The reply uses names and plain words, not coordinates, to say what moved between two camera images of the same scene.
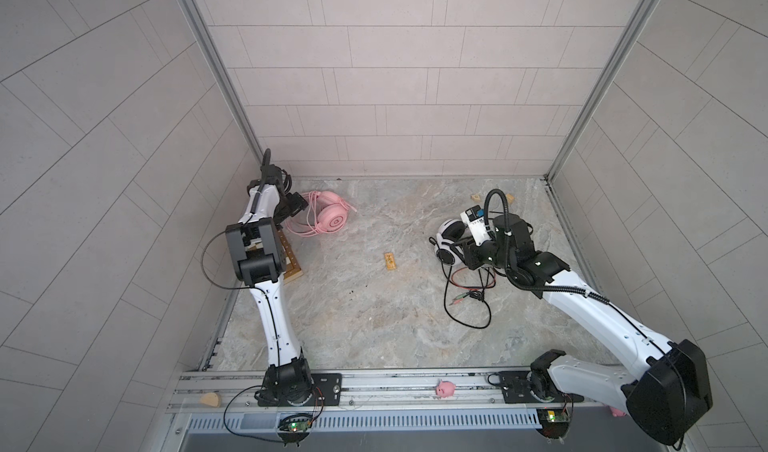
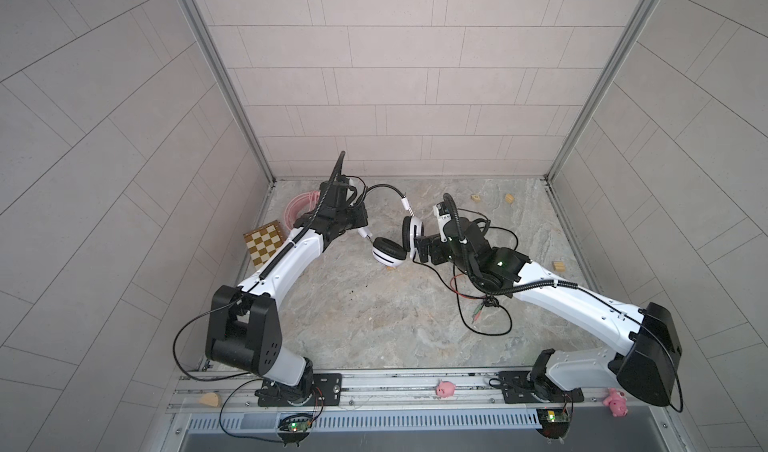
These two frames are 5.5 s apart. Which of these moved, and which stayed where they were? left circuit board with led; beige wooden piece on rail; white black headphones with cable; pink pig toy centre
Moved: white black headphones with cable
Stayed: beige wooden piece on rail; left circuit board with led; pink pig toy centre
